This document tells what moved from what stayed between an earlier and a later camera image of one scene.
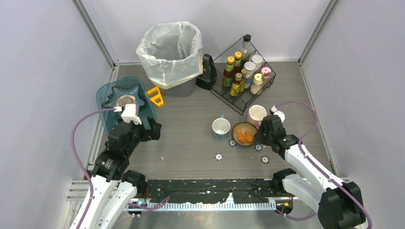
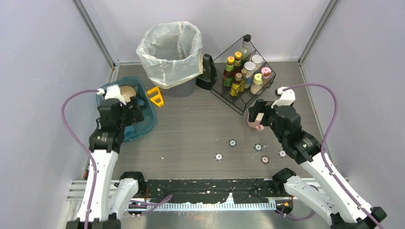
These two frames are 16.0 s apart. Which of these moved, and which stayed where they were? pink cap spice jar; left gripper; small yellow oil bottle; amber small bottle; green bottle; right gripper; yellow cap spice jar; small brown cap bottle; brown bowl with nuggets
Moved: right gripper; brown bowl with nuggets; left gripper
Stayed: green bottle; pink cap spice jar; yellow cap spice jar; small yellow oil bottle; small brown cap bottle; amber small bottle
